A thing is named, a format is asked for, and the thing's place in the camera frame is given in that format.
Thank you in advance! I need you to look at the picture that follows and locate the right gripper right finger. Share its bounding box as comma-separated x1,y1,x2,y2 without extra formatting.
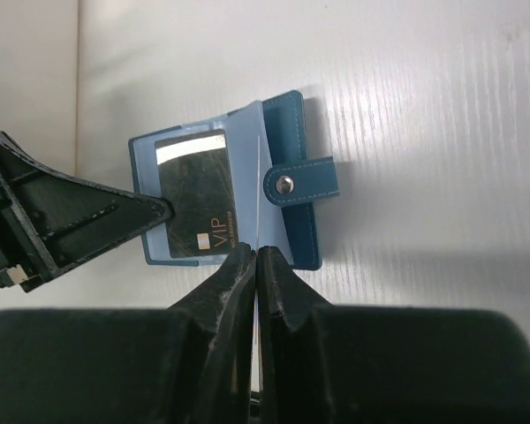
256,247,530,423

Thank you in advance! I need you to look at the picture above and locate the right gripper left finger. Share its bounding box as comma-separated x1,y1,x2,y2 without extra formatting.
0,244,255,423

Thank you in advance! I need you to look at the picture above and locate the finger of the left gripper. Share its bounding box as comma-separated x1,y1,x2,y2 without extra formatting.
0,130,174,292

